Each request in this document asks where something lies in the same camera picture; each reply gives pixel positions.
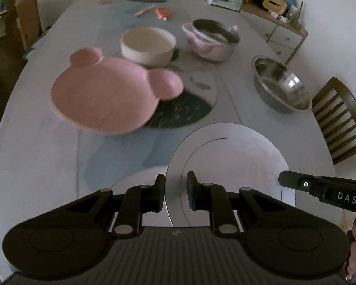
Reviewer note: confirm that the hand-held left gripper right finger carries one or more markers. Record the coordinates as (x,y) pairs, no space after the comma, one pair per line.
(191,184)

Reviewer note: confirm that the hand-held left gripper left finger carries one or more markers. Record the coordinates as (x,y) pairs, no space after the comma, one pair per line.
(159,185)

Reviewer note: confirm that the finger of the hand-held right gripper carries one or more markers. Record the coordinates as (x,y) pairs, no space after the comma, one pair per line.
(296,182)

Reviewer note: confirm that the white round plate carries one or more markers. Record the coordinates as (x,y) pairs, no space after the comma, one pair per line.
(234,160)

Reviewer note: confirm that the pink bear-shaped plate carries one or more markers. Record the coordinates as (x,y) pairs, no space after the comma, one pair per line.
(106,95)

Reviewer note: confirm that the cream ceramic bowl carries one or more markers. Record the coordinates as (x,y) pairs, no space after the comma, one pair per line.
(147,43)

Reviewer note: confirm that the pink pot with steel interior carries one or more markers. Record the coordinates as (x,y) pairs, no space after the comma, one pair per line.
(210,38)

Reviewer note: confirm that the wooden slat-back chair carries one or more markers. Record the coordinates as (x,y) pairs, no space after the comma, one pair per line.
(338,118)

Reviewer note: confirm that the stainless steel bowl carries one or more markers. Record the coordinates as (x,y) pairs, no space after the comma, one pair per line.
(280,86)

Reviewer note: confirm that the white drawer cabinet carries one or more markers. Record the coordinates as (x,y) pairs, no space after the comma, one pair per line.
(281,37)

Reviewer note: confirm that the white charger plug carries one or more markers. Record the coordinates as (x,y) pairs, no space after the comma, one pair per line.
(280,17)

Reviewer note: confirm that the yellow tissue holder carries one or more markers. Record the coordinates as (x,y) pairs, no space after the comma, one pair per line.
(273,3)

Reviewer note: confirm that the blue round container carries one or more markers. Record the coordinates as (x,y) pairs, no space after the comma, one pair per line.
(288,0)

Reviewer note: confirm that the cardboard box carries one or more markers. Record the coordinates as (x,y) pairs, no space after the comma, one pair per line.
(28,20)

